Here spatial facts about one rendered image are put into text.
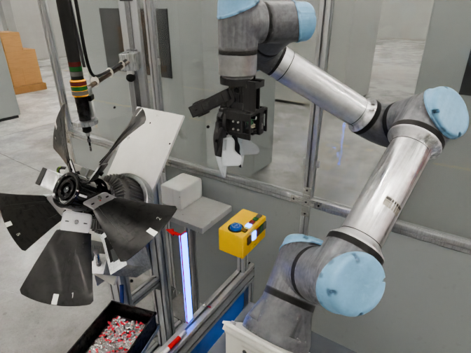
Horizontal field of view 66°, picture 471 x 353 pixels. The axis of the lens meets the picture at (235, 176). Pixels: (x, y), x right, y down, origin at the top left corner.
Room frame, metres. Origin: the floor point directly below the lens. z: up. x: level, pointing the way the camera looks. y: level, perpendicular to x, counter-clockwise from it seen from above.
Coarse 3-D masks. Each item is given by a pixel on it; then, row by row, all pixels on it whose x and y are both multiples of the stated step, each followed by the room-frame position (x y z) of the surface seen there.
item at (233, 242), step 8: (240, 216) 1.10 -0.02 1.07; (248, 216) 1.10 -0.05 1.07; (264, 216) 1.10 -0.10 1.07; (224, 224) 1.05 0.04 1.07; (256, 224) 1.05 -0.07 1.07; (224, 232) 1.01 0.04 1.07; (232, 232) 1.00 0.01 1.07; (240, 232) 1.00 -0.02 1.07; (248, 232) 1.00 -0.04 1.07; (264, 232) 1.10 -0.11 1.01; (224, 240) 1.01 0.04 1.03; (232, 240) 0.99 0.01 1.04; (240, 240) 0.98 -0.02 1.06; (256, 240) 1.05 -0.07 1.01; (224, 248) 1.01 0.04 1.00; (232, 248) 0.99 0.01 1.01; (240, 248) 0.98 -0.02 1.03; (248, 248) 1.00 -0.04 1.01; (240, 256) 0.98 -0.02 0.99
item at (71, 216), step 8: (64, 216) 0.99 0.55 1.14; (72, 216) 1.00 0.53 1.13; (80, 216) 1.01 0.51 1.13; (88, 216) 1.02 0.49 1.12; (64, 224) 0.98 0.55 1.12; (72, 224) 0.99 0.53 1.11; (80, 224) 1.00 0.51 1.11; (88, 224) 1.01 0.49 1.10; (80, 232) 0.98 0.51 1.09; (88, 232) 0.99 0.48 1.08
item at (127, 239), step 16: (96, 208) 0.96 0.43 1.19; (112, 208) 0.97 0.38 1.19; (128, 208) 0.97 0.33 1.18; (144, 208) 0.97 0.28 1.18; (160, 208) 0.96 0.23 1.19; (176, 208) 0.96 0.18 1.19; (112, 224) 0.90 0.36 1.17; (128, 224) 0.90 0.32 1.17; (144, 224) 0.90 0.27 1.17; (160, 224) 0.90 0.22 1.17; (112, 240) 0.85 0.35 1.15; (128, 240) 0.85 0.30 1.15; (144, 240) 0.85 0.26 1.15; (128, 256) 0.80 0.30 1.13
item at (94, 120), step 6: (90, 90) 1.06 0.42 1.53; (90, 96) 1.04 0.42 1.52; (90, 102) 1.04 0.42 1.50; (90, 108) 1.04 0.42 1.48; (90, 114) 1.03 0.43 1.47; (78, 120) 1.01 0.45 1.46; (90, 120) 1.01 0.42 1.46; (96, 120) 1.01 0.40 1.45; (78, 126) 0.98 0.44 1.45; (84, 126) 0.98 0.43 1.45; (90, 126) 0.99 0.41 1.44
